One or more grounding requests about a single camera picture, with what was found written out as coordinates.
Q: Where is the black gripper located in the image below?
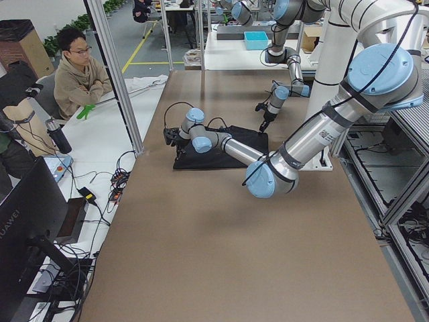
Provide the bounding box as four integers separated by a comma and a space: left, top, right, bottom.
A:
169, 127, 186, 158
259, 112, 277, 132

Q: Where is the black printed t-shirt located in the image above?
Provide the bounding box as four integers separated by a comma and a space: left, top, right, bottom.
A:
173, 125, 269, 170

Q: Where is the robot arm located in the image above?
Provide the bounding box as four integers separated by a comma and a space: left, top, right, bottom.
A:
164, 1, 428, 198
255, 0, 325, 133

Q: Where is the blue plastic bin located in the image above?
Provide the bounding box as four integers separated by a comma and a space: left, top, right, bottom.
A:
244, 31, 269, 50

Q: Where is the black power adapter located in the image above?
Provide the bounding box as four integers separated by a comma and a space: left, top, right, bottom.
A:
78, 187, 96, 205

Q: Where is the green toy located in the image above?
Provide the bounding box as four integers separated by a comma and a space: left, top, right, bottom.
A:
76, 104, 96, 119

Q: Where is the seated person beige hoodie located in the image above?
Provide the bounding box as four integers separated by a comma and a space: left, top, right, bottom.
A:
54, 28, 113, 120

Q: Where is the black water bottle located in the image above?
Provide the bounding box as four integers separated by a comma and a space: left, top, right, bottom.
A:
45, 118, 72, 154

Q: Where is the black Huawei monitor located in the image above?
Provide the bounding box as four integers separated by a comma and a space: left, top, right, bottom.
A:
1, 157, 73, 321

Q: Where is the brown cardboard box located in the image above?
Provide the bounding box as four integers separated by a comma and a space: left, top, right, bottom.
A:
1, 19, 54, 78

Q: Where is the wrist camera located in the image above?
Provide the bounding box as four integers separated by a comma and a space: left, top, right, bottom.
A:
163, 127, 176, 146
255, 103, 267, 111

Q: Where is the aluminium frame post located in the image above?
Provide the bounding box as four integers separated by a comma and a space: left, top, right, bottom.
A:
83, 0, 143, 156

